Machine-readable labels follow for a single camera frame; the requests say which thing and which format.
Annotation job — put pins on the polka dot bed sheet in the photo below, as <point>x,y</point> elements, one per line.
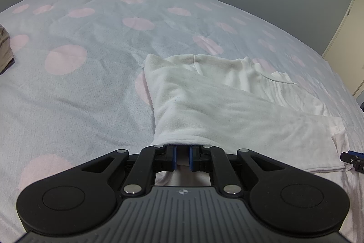
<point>85,89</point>

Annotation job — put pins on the white thick sweatshirt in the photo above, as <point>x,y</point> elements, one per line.
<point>213,112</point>

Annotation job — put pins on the cream door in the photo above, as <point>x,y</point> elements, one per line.
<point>352,46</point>

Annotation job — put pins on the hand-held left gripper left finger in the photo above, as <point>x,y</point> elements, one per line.
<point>174,159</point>

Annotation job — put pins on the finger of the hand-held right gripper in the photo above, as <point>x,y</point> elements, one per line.
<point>354,157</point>

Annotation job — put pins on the taupe garment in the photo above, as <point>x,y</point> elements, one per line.
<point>5,52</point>

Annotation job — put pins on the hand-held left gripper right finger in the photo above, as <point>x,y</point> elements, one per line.
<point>192,159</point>

